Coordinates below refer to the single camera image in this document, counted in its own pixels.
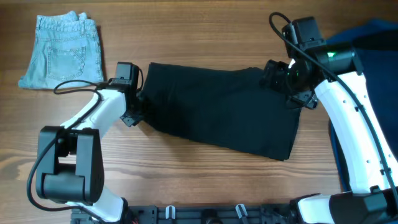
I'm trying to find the dark navy garment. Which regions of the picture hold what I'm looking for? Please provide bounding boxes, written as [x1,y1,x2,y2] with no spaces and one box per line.
[353,30,397,156]

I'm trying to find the black shorts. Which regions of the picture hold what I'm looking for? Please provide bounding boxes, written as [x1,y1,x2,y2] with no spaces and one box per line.
[141,63,301,161]

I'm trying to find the blue garment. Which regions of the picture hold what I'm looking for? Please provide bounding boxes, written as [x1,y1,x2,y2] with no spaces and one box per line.
[316,19,397,194]

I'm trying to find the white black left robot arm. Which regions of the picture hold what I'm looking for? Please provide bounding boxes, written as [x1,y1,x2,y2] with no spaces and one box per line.
[27,78,139,223]

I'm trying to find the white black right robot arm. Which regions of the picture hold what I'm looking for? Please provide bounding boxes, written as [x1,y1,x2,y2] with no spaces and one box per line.
[261,44,397,223]

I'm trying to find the light blue denim shorts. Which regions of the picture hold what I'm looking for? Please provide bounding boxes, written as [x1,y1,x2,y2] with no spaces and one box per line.
[18,11,104,90]

